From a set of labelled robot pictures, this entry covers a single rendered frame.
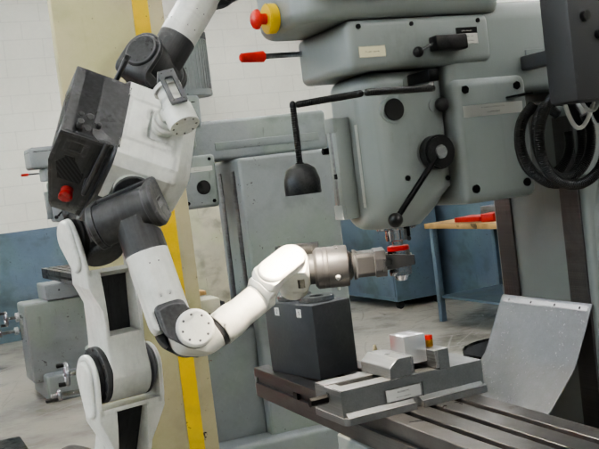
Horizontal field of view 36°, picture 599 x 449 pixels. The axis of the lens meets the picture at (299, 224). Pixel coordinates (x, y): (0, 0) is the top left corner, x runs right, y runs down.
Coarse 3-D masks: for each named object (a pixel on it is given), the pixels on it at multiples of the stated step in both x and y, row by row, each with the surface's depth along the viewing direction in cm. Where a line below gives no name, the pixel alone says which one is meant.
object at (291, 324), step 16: (288, 304) 238; (304, 304) 234; (320, 304) 231; (336, 304) 234; (272, 320) 245; (288, 320) 239; (304, 320) 233; (320, 320) 231; (336, 320) 234; (272, 336) 246; (288, 336) 240; (304, 336) 234; (320, 336) 231; (336, 336) 234; (352, 336) 237; (272, 352) 247; (288, 352) 241; (304, 352) 235; (320, 352) 231; (336, 352) 234; (352, 352) 236; (288, 368) 242; (304, 368) 236; (320, 368) 231; (336, 368) 233; (352, 368) 236
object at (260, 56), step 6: (240, 54) 196; (246, 54) 195; (252, 54) 195; (258, 54) 196; (264, 54) 196; (270, 54) 197; (276, 54) 198; (282, 54) 198; (288, 54) 199; (294, 54) 199; (300, 54) 200; (240, 60) 195; (246, 60) 195; (252, 60) 195; (258, 60) 196; (264, 60) 196
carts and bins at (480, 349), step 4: (480, 340) 409; (484, 340) 410; (472, 344) 406; (476, 344) 407; (480, 344) 408; (484, 344) 409; (464, 348) 400; (468, 348) 401; (472, 348) 405; (476, 348) 406; (480, 348) 408; (484, 348) 409; (464, 352) 396; (468, 352) 401; (472, 352) 404; (476, 352) 406; (480, 352) 408; (484, 352) 409; (468, 356) 383; (472, 356) 379; (476, 356) 378; (480, 356) 408
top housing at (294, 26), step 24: (264, 0) 191; (288, 0) 181; (312, 0) 178; (336, 0) 178; (360, 0) 181; (384, 0) 183; (408, 0) 185; (432, 0) 187; (456, 0) 190; (480, 0) 192; (288, 24) 183; (312, 24) 182; (336, 24) 185
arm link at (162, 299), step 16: (144, 256) 187; (160, 256) 188; (144, 272) 187; (160, 272) 187; (144, 288) 186; (160, 288) 186; (176, 288) 188; (144, 304) 187; (160, 304) 185; (176, 304) 185; (160, 320) 183; (176, 320) 184; (192, 320) 184; (208, 320) 185; (160, 336) 190; (176, 336) 183; (192, 336) 183; (208, 336) 184
